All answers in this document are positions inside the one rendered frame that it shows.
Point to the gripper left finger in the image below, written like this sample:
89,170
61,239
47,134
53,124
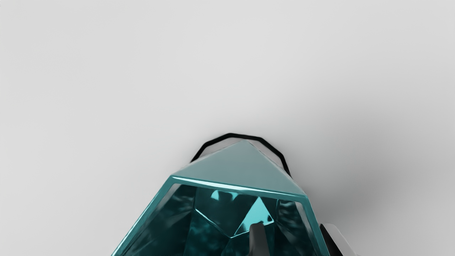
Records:
258,241

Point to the teal faceted mug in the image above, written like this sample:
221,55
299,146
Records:
238,170

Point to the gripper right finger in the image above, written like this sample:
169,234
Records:
334,243

